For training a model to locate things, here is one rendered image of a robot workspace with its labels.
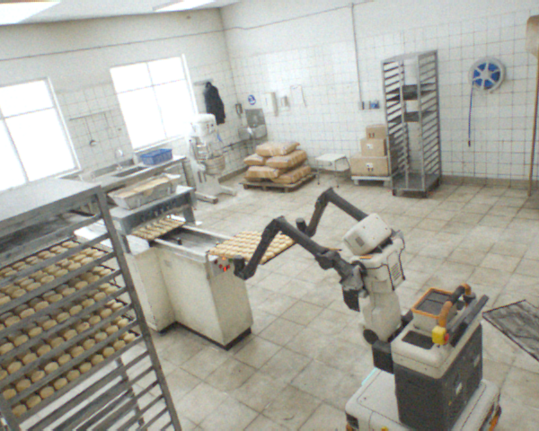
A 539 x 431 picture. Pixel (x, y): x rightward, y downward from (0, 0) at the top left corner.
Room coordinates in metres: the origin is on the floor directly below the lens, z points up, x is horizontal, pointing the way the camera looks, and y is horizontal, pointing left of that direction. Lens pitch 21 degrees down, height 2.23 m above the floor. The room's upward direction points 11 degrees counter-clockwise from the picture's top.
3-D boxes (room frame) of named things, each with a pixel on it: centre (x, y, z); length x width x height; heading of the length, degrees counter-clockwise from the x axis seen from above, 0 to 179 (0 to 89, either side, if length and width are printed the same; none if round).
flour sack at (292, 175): (7.15, -0.40, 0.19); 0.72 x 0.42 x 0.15; 140
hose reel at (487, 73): (5.47, -2.83, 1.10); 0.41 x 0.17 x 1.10; 45
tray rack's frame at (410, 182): (5.78, -2.02, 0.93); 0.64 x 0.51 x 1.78; 138
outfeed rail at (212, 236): (3.86, 1.02, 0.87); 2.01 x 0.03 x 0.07; 43
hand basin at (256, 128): (8.22, 0.10, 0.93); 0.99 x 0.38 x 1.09; 45
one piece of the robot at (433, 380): (1.85, -0.68, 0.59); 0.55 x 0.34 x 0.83; 133
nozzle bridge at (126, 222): (3.68, 1.05, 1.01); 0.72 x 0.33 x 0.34; 133
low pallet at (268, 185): (7.35, -0.17, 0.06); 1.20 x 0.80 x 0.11; 48
